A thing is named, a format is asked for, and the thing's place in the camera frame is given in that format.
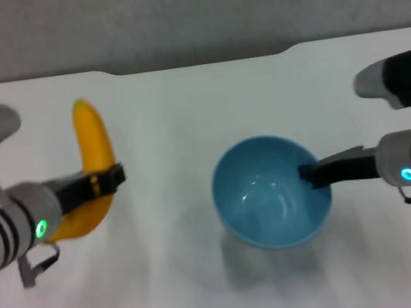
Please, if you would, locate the yellow banana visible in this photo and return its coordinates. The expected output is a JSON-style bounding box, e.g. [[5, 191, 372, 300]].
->
[[21, 94, 127, 247]]

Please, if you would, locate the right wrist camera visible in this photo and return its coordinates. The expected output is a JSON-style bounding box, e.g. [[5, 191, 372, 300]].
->
[[348, 46, 411, 142]]

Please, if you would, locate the left arm cable with plug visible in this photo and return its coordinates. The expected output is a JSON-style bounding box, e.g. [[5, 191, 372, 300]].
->
[[15, 241, 65, 290]]

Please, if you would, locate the blue bowl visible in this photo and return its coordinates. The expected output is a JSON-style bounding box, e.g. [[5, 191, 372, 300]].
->
[[203, 125, 341, 259]]

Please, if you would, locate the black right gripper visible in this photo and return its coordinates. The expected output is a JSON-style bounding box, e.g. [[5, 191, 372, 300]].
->
[[296, 143, 383, 192]]

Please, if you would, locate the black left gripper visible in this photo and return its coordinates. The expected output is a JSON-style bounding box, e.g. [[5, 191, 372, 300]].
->
[[41, 161, 132, 219]]

